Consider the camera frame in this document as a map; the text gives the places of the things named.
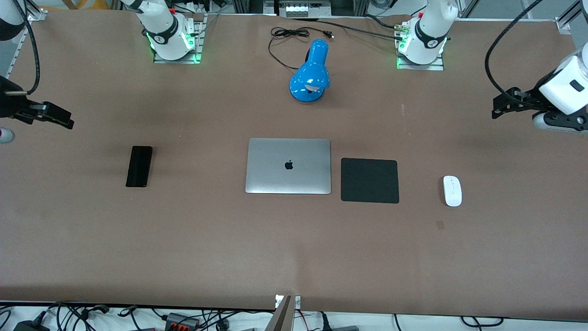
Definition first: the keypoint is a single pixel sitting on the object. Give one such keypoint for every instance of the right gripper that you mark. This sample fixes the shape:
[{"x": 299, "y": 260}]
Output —
[{"x": 10, "y": 103}]

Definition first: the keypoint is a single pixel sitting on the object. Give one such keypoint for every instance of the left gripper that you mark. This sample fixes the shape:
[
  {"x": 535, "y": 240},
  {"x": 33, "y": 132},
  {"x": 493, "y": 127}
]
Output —
[{"x": 528, "y": 99}]

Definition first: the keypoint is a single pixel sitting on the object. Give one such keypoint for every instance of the white computer mouse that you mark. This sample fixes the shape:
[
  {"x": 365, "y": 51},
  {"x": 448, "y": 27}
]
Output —
[{"x": 452, "y": 191}]

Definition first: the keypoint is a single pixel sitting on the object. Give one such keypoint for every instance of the black smartphone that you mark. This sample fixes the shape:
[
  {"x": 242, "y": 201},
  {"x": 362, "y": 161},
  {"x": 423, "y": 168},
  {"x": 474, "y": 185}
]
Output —
[{"x": 139, "y": 166}]

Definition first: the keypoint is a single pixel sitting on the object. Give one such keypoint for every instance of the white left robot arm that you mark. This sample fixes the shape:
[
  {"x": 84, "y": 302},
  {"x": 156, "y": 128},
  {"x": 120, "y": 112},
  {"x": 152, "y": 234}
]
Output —
[{"x": 429, "y": 32}]

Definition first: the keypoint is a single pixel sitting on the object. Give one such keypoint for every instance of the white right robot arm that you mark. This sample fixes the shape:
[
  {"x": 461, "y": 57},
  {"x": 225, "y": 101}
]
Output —
[{"x": 166, "y": 27}]

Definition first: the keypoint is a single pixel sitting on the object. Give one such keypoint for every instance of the black mouse pad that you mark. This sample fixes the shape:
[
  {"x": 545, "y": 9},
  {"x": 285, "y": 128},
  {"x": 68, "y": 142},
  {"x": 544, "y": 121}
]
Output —
[{"x": 370, "y": 181}]

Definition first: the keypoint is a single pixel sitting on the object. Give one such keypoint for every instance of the blue desk lamp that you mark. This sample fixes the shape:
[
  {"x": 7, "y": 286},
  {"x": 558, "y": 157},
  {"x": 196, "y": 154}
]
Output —
[{"x": 312, "y": 73}]

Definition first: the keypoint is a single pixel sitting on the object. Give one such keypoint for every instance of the black power adapter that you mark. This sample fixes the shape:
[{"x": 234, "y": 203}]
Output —
[{"x": 30, "y": 325}]

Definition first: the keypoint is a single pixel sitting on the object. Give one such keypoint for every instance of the white terminal block unit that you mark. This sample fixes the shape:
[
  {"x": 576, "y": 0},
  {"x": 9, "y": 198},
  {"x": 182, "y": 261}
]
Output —
[{"x": 307, "y": 8}]

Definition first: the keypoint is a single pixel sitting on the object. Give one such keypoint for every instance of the silver closed laptop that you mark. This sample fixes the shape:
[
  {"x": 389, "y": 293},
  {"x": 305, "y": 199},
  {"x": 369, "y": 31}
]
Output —
[{"x": 288, "y": 177}]

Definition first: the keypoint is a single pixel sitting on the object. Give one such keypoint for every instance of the grey adapter with orange levers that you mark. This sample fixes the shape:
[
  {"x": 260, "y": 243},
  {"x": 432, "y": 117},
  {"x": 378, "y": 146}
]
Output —
[{"x": 181, "y": 320}]

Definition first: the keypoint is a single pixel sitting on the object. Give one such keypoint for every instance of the black floor plug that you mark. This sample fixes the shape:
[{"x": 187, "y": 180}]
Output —
[{"x": 325, "y": 322}]

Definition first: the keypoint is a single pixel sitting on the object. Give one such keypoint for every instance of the aluminium frame profile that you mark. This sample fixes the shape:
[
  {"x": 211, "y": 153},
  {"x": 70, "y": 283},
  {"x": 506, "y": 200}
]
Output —
[
  {"x": 572, "y": 20},
  {"x": 20, "y": 43}
]

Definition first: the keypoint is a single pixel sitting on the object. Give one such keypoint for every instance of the aluminium left arm base plate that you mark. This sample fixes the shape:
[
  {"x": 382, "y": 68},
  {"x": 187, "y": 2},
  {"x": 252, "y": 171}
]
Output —
[{"x": 438, "y": 64}]

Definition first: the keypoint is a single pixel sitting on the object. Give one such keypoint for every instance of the aluminium right arm base plate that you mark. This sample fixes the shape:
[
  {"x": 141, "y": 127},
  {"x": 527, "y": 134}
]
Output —
[{"x": 158, "y": 59}]

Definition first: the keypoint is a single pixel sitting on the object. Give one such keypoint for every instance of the metal edge bracket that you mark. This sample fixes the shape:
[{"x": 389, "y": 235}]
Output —
[{"x": 297, "y": 301}]

